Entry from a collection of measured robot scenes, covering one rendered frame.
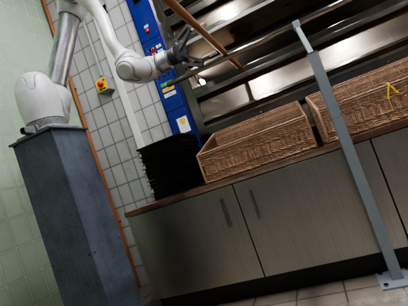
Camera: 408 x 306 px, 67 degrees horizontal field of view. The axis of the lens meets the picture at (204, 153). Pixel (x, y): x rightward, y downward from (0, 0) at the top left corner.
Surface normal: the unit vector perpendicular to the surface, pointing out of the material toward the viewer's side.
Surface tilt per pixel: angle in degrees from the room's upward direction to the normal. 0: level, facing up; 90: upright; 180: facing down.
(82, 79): 90
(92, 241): 90
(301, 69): 70
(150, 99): 90
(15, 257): 90
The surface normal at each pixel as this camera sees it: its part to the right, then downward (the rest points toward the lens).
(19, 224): 0.89, -0.33
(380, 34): -0.41, -0.26
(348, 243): -0.32, 0.06
